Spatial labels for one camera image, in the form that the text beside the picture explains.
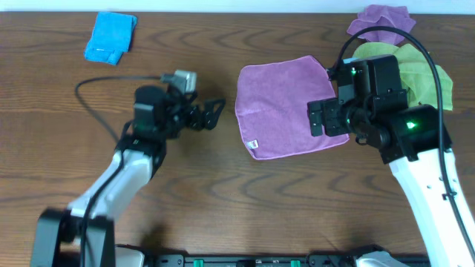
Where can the purple microfiber cloth with label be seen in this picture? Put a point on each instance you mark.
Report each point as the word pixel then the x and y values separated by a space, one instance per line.
pixel 271 108

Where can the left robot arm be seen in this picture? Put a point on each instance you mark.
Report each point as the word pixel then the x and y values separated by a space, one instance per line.
pixel 83 233

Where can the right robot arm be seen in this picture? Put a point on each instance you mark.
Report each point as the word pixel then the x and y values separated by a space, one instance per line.
pixel 418 152

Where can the crumpled green cloth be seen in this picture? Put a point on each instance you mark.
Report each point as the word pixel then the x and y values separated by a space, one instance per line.
pixel 415 73

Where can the crumpled purple cloth at back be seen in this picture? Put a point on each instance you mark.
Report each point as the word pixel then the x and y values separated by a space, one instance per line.
pixel 382 15

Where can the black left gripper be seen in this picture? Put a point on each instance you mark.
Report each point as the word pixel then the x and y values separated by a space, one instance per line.
pixel 209 122

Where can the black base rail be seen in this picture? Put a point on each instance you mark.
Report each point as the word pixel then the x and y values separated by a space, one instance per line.
pixel 314 260

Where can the folded blue cloth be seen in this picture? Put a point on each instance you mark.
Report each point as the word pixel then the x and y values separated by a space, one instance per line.
pixel 110 38

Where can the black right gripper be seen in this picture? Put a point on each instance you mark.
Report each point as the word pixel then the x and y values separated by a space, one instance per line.
pixel 330 108

